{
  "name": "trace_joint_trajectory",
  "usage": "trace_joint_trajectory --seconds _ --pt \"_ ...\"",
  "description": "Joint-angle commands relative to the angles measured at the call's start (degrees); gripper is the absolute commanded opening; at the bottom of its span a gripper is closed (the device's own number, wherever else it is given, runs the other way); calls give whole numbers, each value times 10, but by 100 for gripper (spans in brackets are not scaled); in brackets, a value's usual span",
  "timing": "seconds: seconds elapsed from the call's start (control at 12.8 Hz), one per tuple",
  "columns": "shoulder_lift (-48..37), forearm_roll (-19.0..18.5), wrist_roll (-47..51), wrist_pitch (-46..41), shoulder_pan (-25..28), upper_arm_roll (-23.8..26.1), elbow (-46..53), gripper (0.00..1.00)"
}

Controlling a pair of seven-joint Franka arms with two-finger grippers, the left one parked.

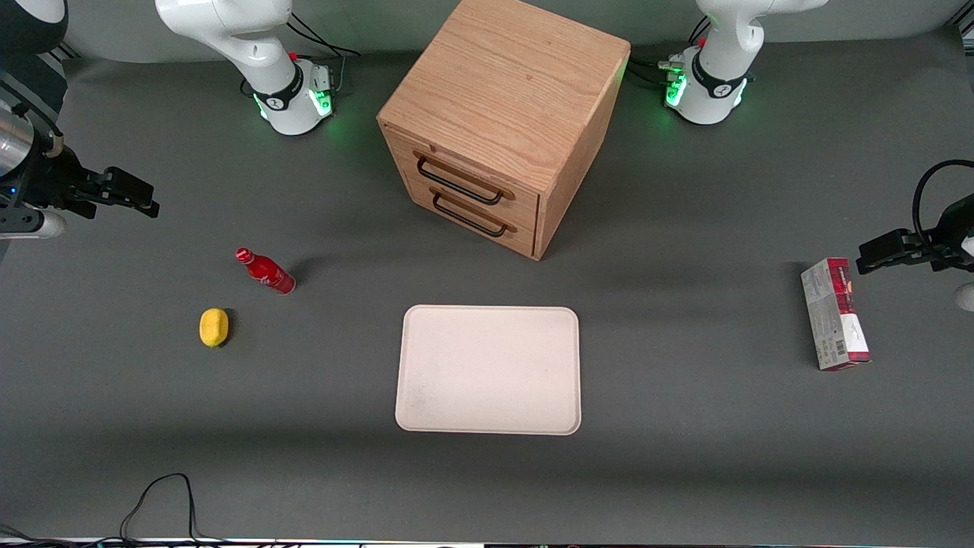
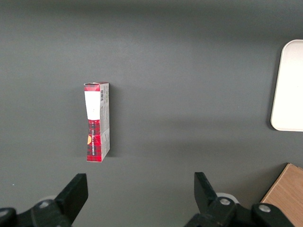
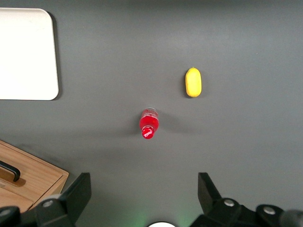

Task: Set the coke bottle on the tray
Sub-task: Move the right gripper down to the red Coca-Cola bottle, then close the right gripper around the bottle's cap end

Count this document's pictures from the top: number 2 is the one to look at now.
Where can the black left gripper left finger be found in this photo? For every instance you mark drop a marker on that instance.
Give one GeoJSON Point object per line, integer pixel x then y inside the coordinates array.
{"type": "Point", "coordinates": [71, 196]}

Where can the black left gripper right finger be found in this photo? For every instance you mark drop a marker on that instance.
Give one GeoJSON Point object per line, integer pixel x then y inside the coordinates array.
{"type": "Point", "coordinates": [208, 196]}

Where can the white plastic tray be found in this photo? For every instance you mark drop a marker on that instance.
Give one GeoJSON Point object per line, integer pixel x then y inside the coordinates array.
{"type": "Point", "coordinates": [288, 87]}

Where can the red plaid cardboard box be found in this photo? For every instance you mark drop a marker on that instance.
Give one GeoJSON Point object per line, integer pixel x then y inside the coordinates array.
{"type": "Point", "coordinates": [97, 123]}

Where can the light wooden board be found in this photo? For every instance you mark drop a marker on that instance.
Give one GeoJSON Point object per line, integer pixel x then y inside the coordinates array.
{"type": "Point", "coordinates": [286, 194]}

